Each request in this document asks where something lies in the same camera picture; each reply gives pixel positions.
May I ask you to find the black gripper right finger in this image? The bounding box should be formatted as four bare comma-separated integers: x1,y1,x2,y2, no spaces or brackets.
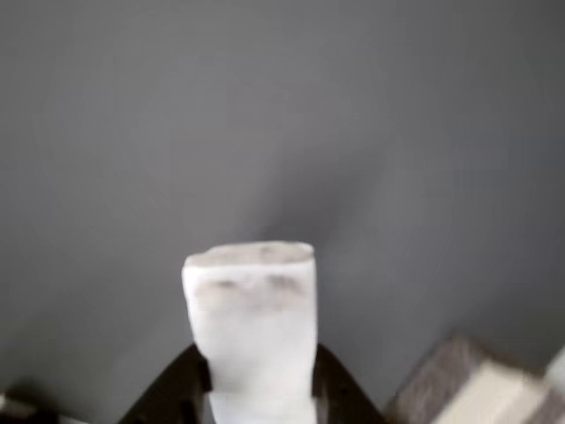
314,344,390,424

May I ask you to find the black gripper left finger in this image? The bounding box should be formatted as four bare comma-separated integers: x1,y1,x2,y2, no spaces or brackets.
118,345,214,424

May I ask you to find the white rectangular block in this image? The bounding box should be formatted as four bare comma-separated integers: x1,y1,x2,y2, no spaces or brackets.
181,241,319,424

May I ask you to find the patterned open cardboard box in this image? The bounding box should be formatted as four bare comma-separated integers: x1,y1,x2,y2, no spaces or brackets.
386,333,565,424

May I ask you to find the grey desk mat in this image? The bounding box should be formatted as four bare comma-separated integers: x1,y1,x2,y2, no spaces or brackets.
0,0,565,424

